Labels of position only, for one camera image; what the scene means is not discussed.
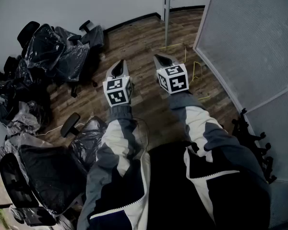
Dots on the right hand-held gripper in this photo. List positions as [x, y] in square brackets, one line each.
[176, 81]

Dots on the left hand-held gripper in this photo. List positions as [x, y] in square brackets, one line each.
[116, 92]

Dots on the person's left forearm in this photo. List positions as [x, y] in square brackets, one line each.
[117, 138]

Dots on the person's right forearm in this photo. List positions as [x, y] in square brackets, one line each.
[196, 121]

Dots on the metal stand pole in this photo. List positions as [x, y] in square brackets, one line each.
[167, 13]

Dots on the pile of plastic-wrapped office chairs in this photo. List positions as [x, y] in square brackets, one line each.
[50, 49]

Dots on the stack of black chair bases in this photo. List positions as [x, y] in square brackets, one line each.
[256, 142]

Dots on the person's jacket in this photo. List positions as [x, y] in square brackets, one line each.
[172, 188]

